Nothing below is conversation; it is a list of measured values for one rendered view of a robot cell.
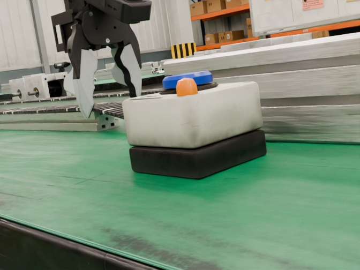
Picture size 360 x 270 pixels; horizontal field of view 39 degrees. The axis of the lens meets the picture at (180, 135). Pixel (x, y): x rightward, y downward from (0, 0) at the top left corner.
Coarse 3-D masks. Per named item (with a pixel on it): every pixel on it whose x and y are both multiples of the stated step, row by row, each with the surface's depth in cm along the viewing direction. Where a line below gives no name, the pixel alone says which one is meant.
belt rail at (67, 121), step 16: (48, 112) 82; (64, 112) 78; (80, 112) 74; (96, 112) 72; (0, 128) 97; (16, 128) 92; (32, 128) 87; (48, 128) 82; (64, 128) 79; (80, 128) 75; (96, 128) 72
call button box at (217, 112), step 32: (160, 96) 37; (192, 96) 35; (224, 96) 37; (256, 96) 39; (128, 128) 40; (160, 128) 37; (192, 128) 35; (224, 128) 37; (256, 128) 40; (160, 160) 38; (192, 160) 35; (224, 160) 37
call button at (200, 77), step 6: (192, 72) 39; (198, 72) 38; (204, 72) 39; (210, 72) 39; (168, 78) 39; (174, 78) 38; (180, 78) 38; (192, 78) 38; (198, 78) 38; (204, 78) 38; (210, 78) 39; (168, 84) 39; (174, 84) 38; (198, 84) 38
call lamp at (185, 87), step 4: (180, 80) 35; (184, 80) 35; (188, 80) 35; (192, 80) 35; (180, 84) 35; (184, 84) 35; (188, 84) 35; (192, 84) 35; (196, 84) 36; (176, 88) 35; (180, 88) 35; (184, 88) 35; (188, 88) 35; (192, 88) 35; (196, 88) 35; (180, 92) 35; (184, 92) 35; (188, 92) 35; (192, 92) 35; (196, 92) 35
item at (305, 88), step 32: (192, 64) 50; (224, 64) 47; (256, 64) 45; (288, 64) 43; (320, 64) 41; (352, 64) 39; (288, 96) 43; (320, 96) 42; (352, 96) 40; (288, 128) 43; (320, 128) 41; (352, 128) 39
